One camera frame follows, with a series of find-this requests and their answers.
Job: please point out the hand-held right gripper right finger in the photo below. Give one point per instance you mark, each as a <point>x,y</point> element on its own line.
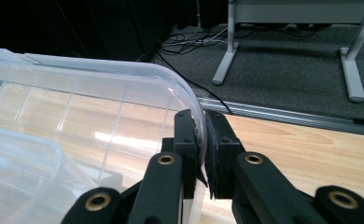
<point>222,168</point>

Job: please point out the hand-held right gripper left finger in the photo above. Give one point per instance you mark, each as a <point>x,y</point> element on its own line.
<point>189,161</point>

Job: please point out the clear plastic divider tray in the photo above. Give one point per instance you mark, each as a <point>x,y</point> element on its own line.
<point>93,93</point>

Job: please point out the clear plastic storage box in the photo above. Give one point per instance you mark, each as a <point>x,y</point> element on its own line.
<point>21,180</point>

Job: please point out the white metal desk frame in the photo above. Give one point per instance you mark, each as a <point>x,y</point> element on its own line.
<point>295,12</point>

